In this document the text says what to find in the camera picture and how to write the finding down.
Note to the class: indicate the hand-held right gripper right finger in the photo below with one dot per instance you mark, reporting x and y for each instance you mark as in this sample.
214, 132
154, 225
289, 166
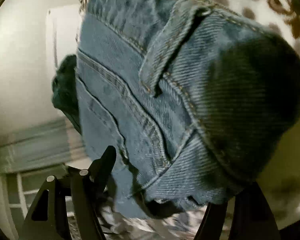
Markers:
215, 221

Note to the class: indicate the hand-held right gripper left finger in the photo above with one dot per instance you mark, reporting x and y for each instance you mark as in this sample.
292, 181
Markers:
102, 170

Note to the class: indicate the blue denim pants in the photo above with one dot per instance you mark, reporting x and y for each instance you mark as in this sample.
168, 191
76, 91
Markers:
165, 105

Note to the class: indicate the striped curtain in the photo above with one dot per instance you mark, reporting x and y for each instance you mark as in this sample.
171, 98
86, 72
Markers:
40, 146

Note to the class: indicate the window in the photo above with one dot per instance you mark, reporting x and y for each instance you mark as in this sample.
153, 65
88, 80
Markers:
20, 192

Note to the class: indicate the dark green blanket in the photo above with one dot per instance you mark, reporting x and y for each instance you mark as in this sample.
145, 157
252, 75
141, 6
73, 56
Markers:
65, 92

